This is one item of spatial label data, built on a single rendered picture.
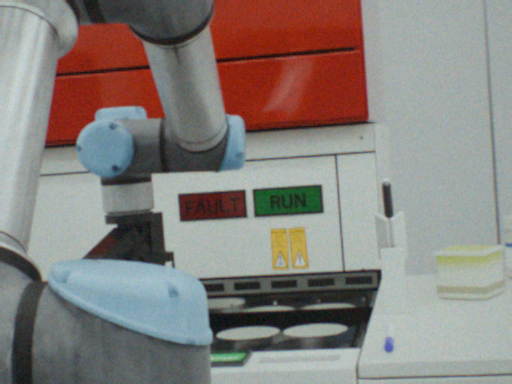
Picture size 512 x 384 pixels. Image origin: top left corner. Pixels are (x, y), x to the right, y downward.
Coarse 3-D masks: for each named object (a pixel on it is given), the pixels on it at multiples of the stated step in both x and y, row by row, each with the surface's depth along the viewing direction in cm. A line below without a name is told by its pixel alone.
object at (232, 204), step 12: (240, 192) 169; (192, 204) 171; (204, 204) 170; (216, 204) 170; (228, 204) 170; (240, 204) 169; (192, 216) 171; (204, 216) 171; (216, 216) 170; (228, 216) 170
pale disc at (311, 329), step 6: (312, 324) 163; (318, 324) 162; (324, 324) 162; (330, 324) 162; (336, 324) 161; (288, 330) 159; (294, 330) 159; (300, 330) 159; (306, 330) 158; (312, 330) 158; (318, 330) 158; (324, 330) 157; (330, 330) 157; (336, 330) 157; (342, 330) 156
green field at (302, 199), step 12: (264, 192) 169; (276, 192) 168; (288, 192) 168; (300, 192) 168; (312, 192) 167; (264, 204) 169; (276, 204) 168; (288, 204) 168; (300, 204) 168; (312, 204) 167
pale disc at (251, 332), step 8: (240, 328) 164; (248, 328) 164; (256, 328) 163; (264, 328) 163; (272, 328) 162; (224, 336) 158; (232, 336) 158; (240, 336) 157; (248, 336) 157; (256, 336) 156; (264, 336) 156
